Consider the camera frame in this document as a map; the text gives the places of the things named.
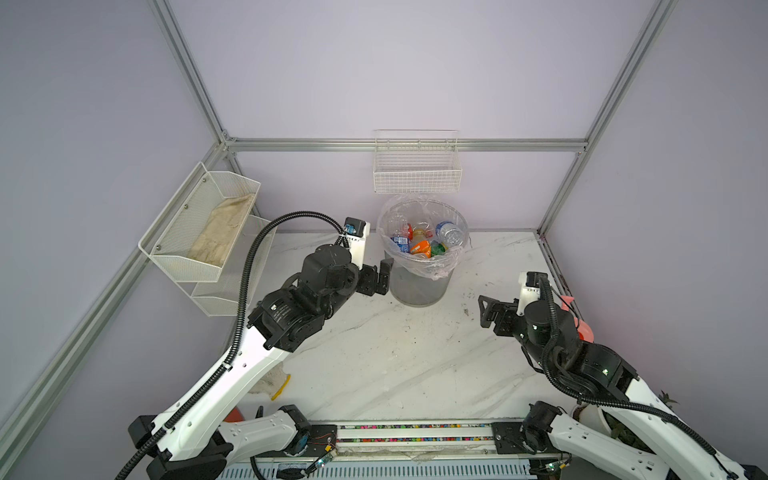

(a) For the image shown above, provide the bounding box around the capless blue label bottle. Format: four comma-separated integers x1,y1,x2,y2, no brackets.
391,232,412,254

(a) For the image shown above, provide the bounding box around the yellow-cap clear bottle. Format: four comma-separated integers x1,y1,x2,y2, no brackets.
409,222,434,258

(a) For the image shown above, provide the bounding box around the green plastic bottle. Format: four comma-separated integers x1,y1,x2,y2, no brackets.
430,241,447,257

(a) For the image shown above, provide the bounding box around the white-cap blue label bottle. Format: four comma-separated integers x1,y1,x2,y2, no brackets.
436,221,466,249

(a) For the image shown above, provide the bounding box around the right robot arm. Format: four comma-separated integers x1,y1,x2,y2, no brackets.
478,295,767,479

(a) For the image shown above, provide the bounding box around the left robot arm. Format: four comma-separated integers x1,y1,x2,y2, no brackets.
117,245,393,479

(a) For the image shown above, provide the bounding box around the grey mesh waste bin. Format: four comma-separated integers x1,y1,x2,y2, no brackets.
386,200,471,308

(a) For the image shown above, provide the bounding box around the clear plastic bin liner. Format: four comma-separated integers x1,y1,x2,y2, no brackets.
376,195,471,280

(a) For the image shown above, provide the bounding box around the pink watering can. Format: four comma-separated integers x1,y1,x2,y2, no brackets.
561,296,595,343

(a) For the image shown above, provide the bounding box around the white mesh lower shelf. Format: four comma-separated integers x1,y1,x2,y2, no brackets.
190,215,276,317

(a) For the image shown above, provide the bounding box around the white mesh shelf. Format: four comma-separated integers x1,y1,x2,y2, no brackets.
138,164,261,283
190,215,276,317

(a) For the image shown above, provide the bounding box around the potted green plant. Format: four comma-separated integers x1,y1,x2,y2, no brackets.
575,380,687,465

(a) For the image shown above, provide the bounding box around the beige cloth in shelf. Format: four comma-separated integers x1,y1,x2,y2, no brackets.
188,194,256,267

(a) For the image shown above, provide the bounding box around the white mesh upper shelf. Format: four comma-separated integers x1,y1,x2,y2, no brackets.
138,164,261,283

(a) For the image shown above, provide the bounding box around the orange rubber glove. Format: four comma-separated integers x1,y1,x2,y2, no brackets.
224,407,244,423

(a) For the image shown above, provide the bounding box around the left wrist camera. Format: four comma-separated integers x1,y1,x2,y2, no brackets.
344,217,370,270

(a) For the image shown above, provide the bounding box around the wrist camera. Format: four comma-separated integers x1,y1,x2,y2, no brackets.
344,217,370,270
516,271,549,316

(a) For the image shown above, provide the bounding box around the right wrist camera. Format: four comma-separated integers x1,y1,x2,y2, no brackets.
516,271,549,316

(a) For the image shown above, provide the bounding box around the white wire wall basket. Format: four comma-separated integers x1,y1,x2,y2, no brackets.
373,129,463,194

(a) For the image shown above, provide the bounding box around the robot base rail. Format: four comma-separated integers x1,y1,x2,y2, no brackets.
258,418,564,460

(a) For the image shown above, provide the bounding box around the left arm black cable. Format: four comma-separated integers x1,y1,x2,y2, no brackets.
113,210,346,480

